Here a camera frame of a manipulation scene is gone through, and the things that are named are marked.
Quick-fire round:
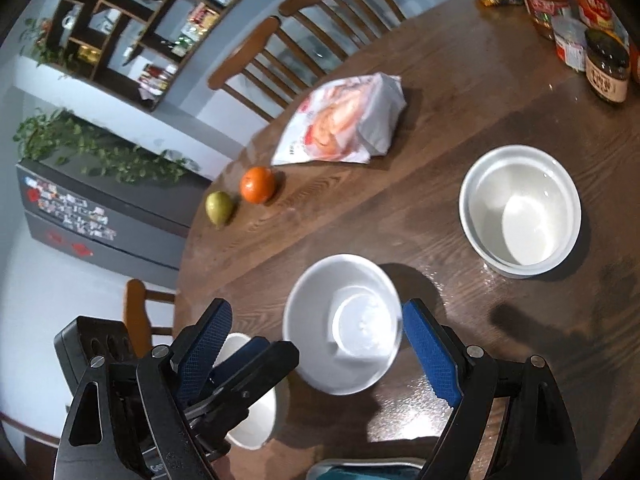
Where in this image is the medium white bowl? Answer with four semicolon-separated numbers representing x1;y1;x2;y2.
282;254;404;396

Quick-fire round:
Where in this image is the orange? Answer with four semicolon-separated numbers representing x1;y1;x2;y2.
240;166;277;204

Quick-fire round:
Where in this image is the blue dish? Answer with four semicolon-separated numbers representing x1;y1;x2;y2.
322;466;416;480

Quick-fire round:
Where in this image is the white snack bag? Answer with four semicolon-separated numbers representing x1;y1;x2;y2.
271;73;407;167

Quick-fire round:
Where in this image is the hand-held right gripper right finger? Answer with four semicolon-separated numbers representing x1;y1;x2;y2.
402;298;583;480

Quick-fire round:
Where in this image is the green pear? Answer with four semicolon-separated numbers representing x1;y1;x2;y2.
205;190;236;226

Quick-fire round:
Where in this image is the red label jar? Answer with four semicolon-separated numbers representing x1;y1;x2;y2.
552;15;588;73

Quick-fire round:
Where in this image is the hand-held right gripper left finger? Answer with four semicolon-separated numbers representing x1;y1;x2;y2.
54;298;236;480

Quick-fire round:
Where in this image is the dark wooden wall shelf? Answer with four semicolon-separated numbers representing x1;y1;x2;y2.
37;0;296;113

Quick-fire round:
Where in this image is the green hanging vine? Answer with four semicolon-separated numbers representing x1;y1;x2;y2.
12;107;201;186
20;17;76;68

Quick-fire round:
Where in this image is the grey fridge with magnets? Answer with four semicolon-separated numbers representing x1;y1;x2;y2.
15;157;213;271

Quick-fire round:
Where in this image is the large patterned square plate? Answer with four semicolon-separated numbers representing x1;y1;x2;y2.
306;457;426;480

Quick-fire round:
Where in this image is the large white bowl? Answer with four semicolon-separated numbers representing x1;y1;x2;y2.
220;332;277;450

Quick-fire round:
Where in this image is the small white straight-sided bowl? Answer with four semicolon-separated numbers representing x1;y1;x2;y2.
458;145;582;278

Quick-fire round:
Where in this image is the brown sauce jar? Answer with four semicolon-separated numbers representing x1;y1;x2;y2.
584;28;631;106

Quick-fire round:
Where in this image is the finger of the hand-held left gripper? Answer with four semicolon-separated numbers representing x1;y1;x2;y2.
187;340;301;433
210;337;271;386

